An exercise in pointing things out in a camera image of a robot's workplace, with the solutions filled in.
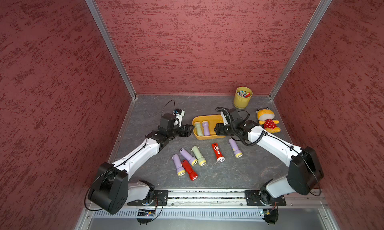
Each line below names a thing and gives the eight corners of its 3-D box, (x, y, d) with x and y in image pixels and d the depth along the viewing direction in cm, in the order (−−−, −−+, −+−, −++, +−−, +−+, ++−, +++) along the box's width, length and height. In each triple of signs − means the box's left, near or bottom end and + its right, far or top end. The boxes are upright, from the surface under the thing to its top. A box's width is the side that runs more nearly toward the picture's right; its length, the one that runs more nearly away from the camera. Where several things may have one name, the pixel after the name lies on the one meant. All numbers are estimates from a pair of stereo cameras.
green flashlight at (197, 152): (200, 167, 86) (200, 165, 83) (191, 149, 93) (191, 147, 90) (206, 164, 88) (207, 162, 85) (197, 147, 95) (197, 144, 92)
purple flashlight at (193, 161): (177, 154, 90) (177, 152, 88) (182, 149, 92) (181, 147, 90) (193, 167, 85) (193, 165, 83) (198, 161, 87) (198, 159, 85)
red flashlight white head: (217, 163, 87) (218, 161, 85) (211, 145, 95) (212, 143, 92) (224, 162, 88) (225, 160, 85) (218, 144, 95) (218, 142, 93)
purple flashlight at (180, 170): (179, 177, 82) (178, 176, 80) (170, 158, 89) (170, 156, 87) (186, 173, 83) (185, 172, 81) (177, 155, 90) (176, 153, 88)
